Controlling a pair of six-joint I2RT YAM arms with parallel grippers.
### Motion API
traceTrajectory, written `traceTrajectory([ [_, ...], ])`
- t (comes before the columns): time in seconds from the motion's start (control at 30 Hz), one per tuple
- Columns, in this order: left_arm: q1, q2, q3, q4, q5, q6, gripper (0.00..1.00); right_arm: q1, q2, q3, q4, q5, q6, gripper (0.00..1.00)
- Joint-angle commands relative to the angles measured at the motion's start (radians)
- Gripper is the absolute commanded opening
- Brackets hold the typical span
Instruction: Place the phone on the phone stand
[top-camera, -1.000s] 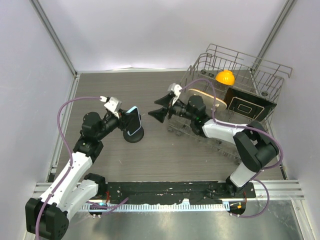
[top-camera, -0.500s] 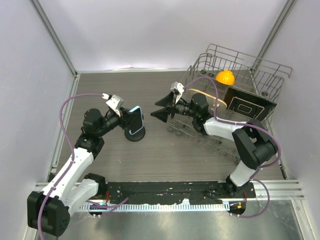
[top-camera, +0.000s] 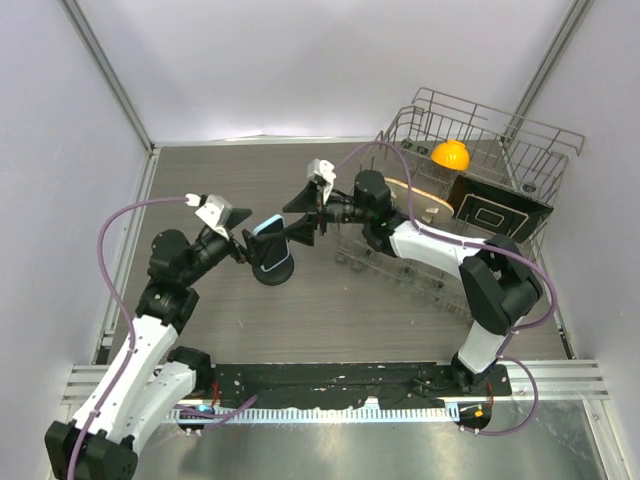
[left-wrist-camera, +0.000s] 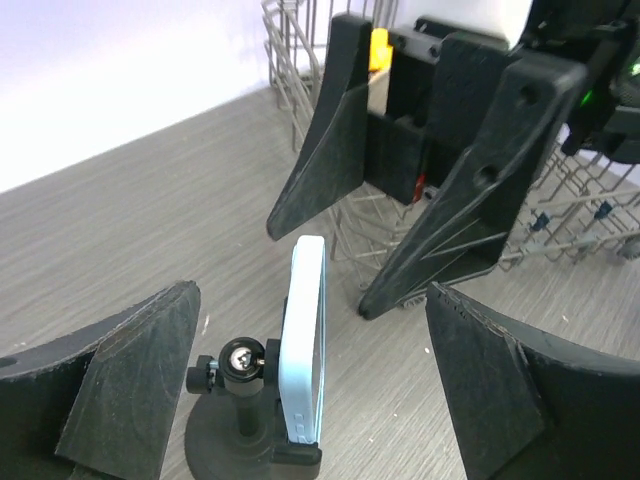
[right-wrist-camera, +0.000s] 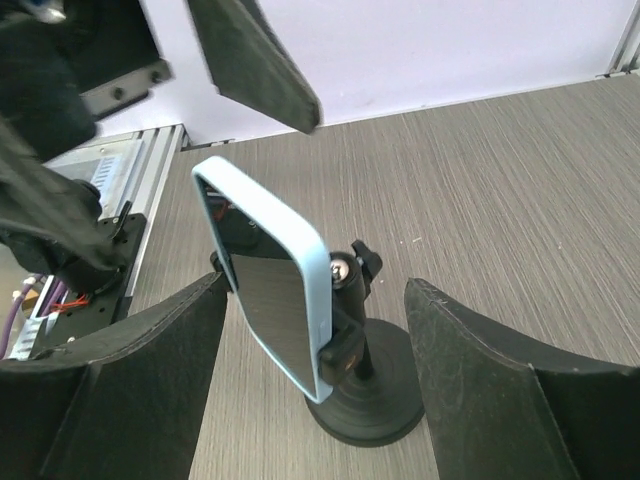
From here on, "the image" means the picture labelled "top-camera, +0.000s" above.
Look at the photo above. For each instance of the grey wire dish rack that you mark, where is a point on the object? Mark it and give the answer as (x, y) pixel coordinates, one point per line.
(500, 172)

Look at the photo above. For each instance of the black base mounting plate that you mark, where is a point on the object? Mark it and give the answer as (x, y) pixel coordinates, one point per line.
(338, 386)

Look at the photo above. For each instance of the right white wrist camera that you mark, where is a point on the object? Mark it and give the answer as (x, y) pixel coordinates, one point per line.
(321, 173)

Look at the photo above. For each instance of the black phone stand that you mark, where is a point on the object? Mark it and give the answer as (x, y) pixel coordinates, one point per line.
(277, 276)

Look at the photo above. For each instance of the black square plate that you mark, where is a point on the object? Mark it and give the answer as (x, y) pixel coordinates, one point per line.
(496, 209)

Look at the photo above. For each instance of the white slotted cable duct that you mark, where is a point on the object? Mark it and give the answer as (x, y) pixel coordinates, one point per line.
(369, 413)

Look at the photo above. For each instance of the oval wooden board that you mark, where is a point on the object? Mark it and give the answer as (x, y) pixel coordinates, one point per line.
(427, 208)

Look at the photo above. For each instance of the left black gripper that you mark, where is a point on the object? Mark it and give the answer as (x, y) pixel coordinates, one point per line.
(255, 246)

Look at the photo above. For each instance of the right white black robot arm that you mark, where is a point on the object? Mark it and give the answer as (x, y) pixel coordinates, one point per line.
(500, 290)

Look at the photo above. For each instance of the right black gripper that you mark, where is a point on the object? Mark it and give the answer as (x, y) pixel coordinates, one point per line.
(310, 201)

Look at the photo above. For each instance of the phone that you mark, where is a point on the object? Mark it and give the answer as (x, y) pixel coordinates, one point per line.
(271, 247)

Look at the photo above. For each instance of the aluminium frame rail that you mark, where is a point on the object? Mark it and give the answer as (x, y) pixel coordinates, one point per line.
(555, 380)

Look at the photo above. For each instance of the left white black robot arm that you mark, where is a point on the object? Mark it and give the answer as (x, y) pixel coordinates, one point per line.
(150, 375)

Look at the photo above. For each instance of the orange bowl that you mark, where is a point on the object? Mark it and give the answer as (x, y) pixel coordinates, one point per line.
(451, 154)

